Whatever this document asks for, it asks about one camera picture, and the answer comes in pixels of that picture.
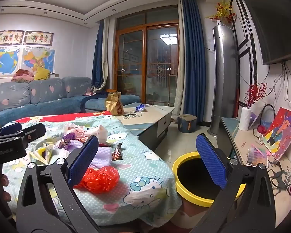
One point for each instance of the blue sofa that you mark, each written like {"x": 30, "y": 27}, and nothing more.
{"x": 51, "y": 106}

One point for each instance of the blue storage stool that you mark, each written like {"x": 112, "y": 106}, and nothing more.
{"x": 186, "y": 125}

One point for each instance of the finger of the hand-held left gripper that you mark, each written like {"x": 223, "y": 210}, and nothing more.
{"x": 35, "y": 129}
{"x": 12, "y": 128}

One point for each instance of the yellow rimmed bin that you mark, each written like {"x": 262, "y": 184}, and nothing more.
{"x": 196, "y": 201}

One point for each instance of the coffee table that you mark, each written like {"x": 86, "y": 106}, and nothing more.
{"x": 155, "y": 114}

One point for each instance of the red berry branches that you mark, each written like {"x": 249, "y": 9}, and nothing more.
{"x": 254, "y": 93}

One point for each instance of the blue white wrapper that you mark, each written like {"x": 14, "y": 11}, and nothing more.
{"x": 140, "y": 107}

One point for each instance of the grey tower air conditioner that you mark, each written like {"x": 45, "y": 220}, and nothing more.
{"x": 223, "y": 77}

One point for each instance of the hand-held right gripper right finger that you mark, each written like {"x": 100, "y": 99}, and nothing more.
{"x": 212, "y": 160}

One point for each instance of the yellow artificial flowers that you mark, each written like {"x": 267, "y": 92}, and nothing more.
{"x": 223, "y": 9}

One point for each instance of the pile of red clothes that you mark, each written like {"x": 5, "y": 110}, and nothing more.
{"x": 23, "y": 75}

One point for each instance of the colourful painting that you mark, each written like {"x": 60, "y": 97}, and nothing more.
{"x": 283, "y": 131}

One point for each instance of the pale purple wrapper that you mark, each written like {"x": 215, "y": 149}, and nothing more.
{"x": 102, "y": 156}

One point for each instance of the wooden glass sliding door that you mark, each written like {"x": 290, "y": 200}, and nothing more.
{"x": 138, "y": 53}

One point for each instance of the red blanket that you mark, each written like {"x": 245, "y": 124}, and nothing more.
{"x": 63, "y": 117}

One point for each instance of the wall television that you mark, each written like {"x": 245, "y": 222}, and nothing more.
{"x": 274, "y": 24}

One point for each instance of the person's left hand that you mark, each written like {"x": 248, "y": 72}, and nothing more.
{"x": 5, "y": 181}

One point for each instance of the red plastic bag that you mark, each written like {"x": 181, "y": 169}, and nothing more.
{"x": 101, "y": 178}

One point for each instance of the blue curtain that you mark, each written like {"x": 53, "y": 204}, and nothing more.
{"x": 194, "y": 65}
{"x": 98, "y": 60}

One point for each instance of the white pleated paper liner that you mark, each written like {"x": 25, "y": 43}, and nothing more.
{"x": 65, "y": 154}

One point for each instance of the framed embroidery picture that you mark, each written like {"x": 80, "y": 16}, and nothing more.
{"x": 38, "y": 37}
{"x": 8, "y": 38}

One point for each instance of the colourful bead box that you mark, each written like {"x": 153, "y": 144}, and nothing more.
{"x": 257, "y": 155}

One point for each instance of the cartoon cat printed blanket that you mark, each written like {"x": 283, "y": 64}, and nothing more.
{"x": 140, "y": 174}

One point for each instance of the beige curtain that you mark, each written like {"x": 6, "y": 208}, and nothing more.
{"x": 109, "y": 53}
{"x": 181, "y": 77}

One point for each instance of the world map poster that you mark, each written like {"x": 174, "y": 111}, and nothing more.
{"x": 2, "y": 63}

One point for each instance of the gold snack bag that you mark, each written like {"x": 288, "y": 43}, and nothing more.
{"x": 114, "y": 104}

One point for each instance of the white paper roll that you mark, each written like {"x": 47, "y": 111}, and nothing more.
{"x": 245, "y": 120}

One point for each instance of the brown snack wrapper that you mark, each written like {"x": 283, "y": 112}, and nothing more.
{"x": 117, "y": 153}

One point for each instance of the white canvas board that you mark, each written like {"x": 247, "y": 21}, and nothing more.
{"x": 257, "y": 114}

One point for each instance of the white tissue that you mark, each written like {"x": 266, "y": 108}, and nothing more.
{"x": 99, "y": 132}

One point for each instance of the country map poster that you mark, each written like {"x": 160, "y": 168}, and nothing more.
{"x": 36, "y": 59}

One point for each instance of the navy garment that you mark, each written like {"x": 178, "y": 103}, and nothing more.
{"x": 97, "y": 97}

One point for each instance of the television cabinet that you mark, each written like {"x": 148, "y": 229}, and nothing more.
{"x": 245, "y": 139}

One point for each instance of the yellow pillow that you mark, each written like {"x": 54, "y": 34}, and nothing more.
{"x": 41, "y": 73}

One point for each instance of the white pink wrapper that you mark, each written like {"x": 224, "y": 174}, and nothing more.
{"x": 72, "y": 128}

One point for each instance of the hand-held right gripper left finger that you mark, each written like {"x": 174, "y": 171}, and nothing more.
{"x": 83, "y": 160}

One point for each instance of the yellow white paper piece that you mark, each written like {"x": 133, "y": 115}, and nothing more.
{"x": 43, "y": 154}

